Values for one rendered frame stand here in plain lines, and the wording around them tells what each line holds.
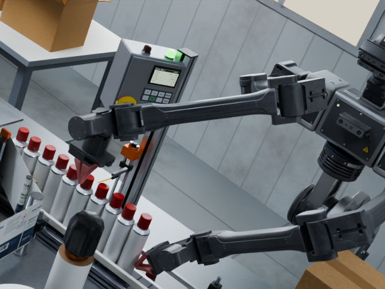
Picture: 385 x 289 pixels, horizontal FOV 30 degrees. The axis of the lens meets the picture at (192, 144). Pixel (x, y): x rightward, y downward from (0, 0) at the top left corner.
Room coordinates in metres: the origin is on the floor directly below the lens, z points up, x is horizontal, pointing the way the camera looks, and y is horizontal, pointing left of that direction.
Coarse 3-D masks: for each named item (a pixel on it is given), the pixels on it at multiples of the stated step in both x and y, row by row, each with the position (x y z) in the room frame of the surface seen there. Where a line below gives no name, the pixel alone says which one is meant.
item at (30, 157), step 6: (30, 138) 1.81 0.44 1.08; (36, 138) 1.82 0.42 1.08; (30, 144) 1.80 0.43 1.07; (36, 144) 1.80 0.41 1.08; (24, 150) 1.80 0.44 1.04; (30, 150) 1.80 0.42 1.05; (36, 150) 1.81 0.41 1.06; (24, 156) 1.80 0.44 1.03; (30, 156) 1.79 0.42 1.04; (36, 156) 1.80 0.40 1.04; (24, 162) 1.79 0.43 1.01; (30, 162) 1.79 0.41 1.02; (36, 162) 1.81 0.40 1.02; (30, 168) 1.80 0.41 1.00; (30, 174) 1.80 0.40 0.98
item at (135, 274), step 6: (48, 228) 1.73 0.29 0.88; (54, 228) 1.74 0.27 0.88; (54, 234) 1.72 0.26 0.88; (60, 234) 1.72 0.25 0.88; (96, 264) 1.66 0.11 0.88; (102, 270) 1.65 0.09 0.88; (108, 270) 1.66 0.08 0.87; (114, 276) 1.64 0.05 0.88; (132, 276) 1.67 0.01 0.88; (138, 276) 1.69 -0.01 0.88; (120, 282) 1.63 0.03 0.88; (126, 282) 1.64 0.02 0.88; (144, 282) 1.67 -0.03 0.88; (150, 282) 1.68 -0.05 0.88; (126, 288) 1.62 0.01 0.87; (132, 288) 1.62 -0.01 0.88; (150, 288) 1.66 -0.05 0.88; (156, 288) 1.67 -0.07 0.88
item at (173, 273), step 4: (168, 272) 1.66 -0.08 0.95; (172, 272) 1.66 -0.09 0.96; (176, 272) 1.66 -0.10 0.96; (172, 276) 1.65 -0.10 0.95; (176, 276) 1.65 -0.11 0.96; (180, 276) 1.65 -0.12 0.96; (180, 280) 1.64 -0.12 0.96; (184, 280) 1.64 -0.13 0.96; (184, 284) 1.64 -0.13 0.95; (188, 284) 1.64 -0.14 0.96; (192, 284) 1.64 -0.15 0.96; (188, 288) 1.63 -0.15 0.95; (192, 288) 1.63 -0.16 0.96; (196, 288) 1.63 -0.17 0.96
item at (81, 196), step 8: (88, 176) 1.74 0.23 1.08; (80, 184) 1.73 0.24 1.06; (88, 184) 1.73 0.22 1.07; (80, 192) 1.72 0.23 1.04; (88, 192) 1.73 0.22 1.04; (72, 200) 1.73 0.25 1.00; (80, 200) 1.72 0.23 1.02; (88, 200) 1.73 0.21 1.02; (72, 208) 1.72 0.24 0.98; (80, 208) 1.72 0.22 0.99; (72, 216) 1.72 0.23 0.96; (64, 224) 1.72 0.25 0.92
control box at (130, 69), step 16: (128, 48) 1.77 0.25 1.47; (160, 48) 1.86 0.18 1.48; (112, 64) 1.81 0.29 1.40; (128, 64) 1.74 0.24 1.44; (144, 64) 1.76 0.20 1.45; (160, 64) 1.78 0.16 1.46; (176, 64) 1.82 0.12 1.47; (112, 80) 1.78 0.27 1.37; (128, 80) 1.74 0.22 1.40; (144, 80) 1.77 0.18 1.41; (112, 96) 1.75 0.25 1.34; (128, 96) 1.75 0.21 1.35
